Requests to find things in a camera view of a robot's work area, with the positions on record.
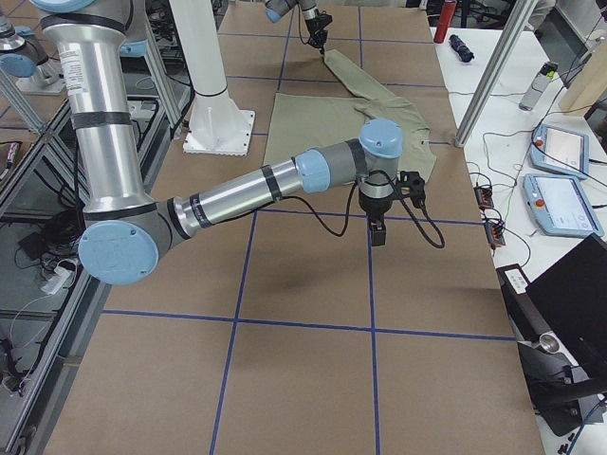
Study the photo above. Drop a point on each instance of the teach pendant tablet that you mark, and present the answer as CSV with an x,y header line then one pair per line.
x,y
558,150
560,206

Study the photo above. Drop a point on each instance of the aluminium frame rail structure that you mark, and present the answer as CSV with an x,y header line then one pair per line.
x,y
40,332

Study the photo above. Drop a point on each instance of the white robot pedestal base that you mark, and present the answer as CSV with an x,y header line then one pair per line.
x,y
216,125

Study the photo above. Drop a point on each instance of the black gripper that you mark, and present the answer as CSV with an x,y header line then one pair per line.
x,y
374,207
318,24

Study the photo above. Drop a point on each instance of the red cylinder bottle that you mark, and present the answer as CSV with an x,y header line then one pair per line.
x,y
444,22

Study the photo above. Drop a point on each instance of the folded dark blue umbrella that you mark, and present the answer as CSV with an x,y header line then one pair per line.
x,y
463,52

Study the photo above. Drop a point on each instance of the olive green long-sleeve shirt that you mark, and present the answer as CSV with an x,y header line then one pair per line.
x,y
299,123

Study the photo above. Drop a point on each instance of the white power strip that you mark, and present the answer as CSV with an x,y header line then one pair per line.
x,y
61,278

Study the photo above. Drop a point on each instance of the upper teach pendant tablet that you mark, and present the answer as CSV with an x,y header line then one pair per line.
x,y
558,150

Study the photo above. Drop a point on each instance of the lower teach pendant tablet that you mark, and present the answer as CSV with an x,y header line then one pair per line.
x,y
560,206

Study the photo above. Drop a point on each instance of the clear water bottle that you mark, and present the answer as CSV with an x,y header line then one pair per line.
x,y
535,90

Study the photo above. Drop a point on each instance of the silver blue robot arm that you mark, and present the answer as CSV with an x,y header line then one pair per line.
x,y
277,9
129,229

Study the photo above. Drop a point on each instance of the small orange black electronics box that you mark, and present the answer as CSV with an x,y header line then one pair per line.
x,y
483,195

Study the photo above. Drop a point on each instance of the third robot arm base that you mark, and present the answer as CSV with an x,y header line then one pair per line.
x,y
23,57

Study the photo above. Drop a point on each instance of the aluminium frame post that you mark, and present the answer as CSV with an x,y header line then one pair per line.
x,y
514,26

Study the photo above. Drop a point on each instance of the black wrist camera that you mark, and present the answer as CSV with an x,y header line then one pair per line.
x,y
411,185

